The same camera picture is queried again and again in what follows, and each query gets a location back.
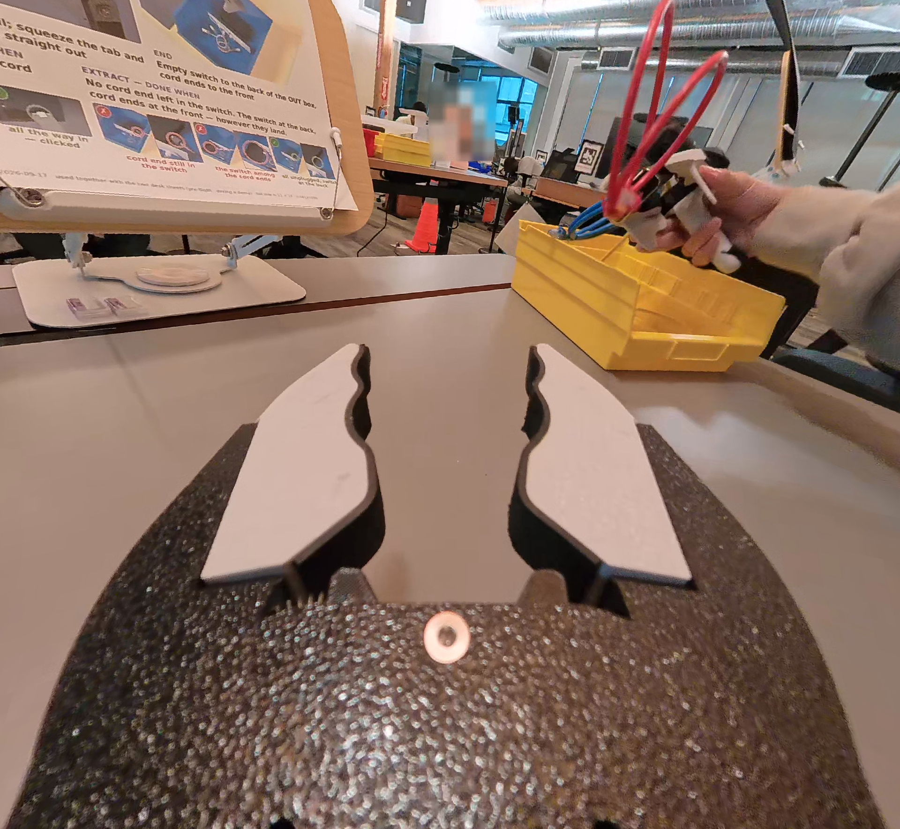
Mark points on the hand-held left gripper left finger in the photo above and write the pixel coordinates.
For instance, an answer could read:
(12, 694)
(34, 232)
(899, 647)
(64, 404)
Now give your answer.
(295, 477)

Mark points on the white stand base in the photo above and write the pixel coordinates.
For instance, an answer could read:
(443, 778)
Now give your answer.
(246, 284)

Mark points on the tan display board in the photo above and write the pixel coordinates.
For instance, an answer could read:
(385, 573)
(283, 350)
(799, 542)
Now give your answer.
(786, 105)

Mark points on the orange plastic object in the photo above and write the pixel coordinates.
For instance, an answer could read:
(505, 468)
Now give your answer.
(424, 228)

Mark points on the black wall loudspeaker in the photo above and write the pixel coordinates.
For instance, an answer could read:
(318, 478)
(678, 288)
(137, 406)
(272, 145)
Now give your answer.
(411, 4)

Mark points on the yellow plastic bin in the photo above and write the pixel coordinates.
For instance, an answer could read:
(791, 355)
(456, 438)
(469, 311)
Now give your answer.
(633, 323)

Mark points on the stack of yellow bins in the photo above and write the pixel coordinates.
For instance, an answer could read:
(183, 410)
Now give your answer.
(404, 148)

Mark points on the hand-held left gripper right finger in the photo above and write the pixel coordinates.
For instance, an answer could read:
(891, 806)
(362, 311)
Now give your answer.
(597, 477)

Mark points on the group of wooden office desks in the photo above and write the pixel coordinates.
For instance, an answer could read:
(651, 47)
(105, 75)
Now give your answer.
(436, 175)

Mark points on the instruction sheet on stand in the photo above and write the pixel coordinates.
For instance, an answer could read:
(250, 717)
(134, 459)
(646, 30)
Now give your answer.
(348, 140)

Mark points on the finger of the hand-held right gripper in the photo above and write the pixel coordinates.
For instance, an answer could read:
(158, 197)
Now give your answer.
(645, 230)

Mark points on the silver ventilation duct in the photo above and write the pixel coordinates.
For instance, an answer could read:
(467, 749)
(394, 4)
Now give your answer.
(633, 6)

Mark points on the fiducial marker sign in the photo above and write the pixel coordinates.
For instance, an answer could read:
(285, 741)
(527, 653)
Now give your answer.
(589, 155)

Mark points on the person's right hand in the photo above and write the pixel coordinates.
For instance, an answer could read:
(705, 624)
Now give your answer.
(738, 210)

